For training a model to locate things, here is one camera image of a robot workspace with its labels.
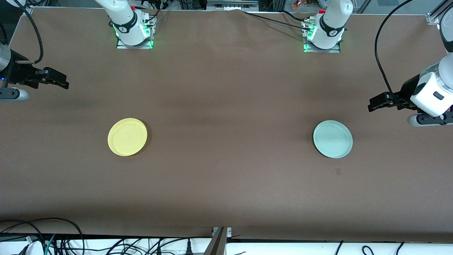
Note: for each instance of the grey metal rail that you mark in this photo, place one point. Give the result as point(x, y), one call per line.
point(231, 4)

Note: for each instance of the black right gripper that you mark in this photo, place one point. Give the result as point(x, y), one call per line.
point(17, 71)

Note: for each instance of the yellow round plate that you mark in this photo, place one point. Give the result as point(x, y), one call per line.
point(127, 137)

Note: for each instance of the aluminium profile beam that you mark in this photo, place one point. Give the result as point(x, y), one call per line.
point(216, 244)

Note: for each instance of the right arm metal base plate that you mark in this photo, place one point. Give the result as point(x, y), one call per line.
point(122, 46)

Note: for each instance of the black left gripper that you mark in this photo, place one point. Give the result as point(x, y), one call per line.
point(407, 91)

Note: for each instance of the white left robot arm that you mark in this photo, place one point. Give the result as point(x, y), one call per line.
point(331, 21)

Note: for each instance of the pale green round plate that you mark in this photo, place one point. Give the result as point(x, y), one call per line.
point(332, 139)

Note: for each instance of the brown table cloth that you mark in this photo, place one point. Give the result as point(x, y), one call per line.
point(226, 106)

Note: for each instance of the aluminium frame profile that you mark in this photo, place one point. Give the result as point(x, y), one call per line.
point(437, 14)

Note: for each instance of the aluminium corner bracket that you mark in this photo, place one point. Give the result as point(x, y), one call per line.
point(27, 10)

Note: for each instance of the black plug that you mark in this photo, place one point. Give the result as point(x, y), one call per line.
point(189, 248)

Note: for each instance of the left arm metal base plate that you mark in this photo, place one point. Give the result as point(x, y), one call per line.
point(336, 49)

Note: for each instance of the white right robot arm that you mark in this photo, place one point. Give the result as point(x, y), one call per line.
point(124, 17)

